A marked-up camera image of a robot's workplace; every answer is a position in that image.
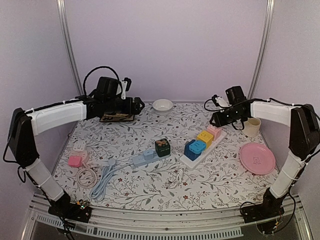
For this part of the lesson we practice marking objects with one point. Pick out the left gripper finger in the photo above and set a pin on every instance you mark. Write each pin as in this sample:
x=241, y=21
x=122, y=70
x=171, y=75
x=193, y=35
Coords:
x=138, y=103
x=137, y=110

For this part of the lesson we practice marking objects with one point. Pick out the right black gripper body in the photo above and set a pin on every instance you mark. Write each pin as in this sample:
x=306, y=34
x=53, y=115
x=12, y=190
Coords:
x=232, y=117

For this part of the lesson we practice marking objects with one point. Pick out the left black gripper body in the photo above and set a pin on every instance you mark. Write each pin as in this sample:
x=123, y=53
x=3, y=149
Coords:
x=112, y=106

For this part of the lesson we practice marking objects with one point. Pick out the pink cube plug adapter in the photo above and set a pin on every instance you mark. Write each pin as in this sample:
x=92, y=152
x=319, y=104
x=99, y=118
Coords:
x=214, y=131

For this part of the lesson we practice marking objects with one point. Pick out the yellow cube plug adapter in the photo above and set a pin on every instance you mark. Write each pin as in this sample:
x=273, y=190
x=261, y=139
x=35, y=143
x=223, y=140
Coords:
x=205, y=137

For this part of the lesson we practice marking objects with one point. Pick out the light blue cube adapter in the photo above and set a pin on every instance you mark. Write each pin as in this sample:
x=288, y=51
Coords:
x=197, y=147

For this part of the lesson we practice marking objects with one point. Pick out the white long power strip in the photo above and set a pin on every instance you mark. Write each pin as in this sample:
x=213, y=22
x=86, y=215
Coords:
x=191, y=165

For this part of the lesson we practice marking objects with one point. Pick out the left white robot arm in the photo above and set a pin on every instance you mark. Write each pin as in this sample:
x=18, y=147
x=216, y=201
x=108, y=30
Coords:
x=25, y=125

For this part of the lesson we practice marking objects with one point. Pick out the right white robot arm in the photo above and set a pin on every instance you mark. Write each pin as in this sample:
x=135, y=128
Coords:
x=304, y=137

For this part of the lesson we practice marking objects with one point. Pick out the dark blue cube socket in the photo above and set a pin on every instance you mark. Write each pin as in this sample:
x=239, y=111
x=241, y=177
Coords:
x=188, y=153

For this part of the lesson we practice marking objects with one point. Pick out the dark green cube socket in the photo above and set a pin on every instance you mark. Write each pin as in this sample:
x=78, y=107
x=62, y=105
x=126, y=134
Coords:
x=162, y=147

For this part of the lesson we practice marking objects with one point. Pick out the light blue charger plug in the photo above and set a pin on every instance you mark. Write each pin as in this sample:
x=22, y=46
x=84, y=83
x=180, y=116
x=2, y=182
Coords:
x=148, y=154

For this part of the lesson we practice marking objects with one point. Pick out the white plug adapter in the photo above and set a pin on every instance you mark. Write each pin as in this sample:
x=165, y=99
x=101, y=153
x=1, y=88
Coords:
x=79, y=146

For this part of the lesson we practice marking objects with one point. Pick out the pink square plug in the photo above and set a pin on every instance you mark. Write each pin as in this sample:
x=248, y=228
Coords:
x=75, y=161

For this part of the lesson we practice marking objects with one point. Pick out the black and tan mat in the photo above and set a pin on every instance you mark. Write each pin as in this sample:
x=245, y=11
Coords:
x=118, y=117

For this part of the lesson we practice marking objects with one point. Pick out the cream plastic cup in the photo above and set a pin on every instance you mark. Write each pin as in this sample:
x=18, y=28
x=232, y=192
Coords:
x=251, y=127

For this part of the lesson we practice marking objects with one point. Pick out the white ceramic bowl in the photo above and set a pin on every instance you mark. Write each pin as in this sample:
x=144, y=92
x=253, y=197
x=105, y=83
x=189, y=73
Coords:
x=162, y=105

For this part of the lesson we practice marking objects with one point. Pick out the pink plastic plate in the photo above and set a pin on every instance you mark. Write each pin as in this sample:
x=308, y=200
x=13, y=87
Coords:
x=257, y=158

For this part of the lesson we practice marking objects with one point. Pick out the pink round power strip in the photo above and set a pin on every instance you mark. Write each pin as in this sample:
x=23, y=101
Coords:
x=84, y=155

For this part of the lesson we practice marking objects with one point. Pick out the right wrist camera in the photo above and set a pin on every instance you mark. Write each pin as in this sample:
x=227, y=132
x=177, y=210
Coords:
x=219, y=102

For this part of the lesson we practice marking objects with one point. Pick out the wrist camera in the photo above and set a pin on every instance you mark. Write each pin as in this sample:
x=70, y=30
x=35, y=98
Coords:
x=219, y=102
x=125, y=84

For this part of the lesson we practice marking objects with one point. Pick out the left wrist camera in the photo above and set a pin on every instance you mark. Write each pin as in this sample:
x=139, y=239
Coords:
x=125, y=84

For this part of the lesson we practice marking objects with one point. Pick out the front aluminium rail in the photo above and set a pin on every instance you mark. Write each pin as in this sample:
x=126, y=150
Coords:
x=210, y=224

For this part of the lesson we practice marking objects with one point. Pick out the left aluminium frame post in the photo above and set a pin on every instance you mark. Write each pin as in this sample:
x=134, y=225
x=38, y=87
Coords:
x=62, y=14

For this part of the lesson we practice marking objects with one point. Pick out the aluminium frame post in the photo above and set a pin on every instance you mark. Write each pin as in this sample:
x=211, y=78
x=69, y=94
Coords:
x=270, y=4
x=62, y=14

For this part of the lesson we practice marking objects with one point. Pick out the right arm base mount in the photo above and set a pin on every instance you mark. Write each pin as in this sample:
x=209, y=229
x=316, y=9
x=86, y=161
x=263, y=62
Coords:
x=252, y=213

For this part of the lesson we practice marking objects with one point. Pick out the right aluminium frame post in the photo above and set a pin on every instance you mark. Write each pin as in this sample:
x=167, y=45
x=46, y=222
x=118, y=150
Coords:
x=270, y=4

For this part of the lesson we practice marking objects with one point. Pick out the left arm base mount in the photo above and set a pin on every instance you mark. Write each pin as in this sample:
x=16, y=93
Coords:
x=78, y=211

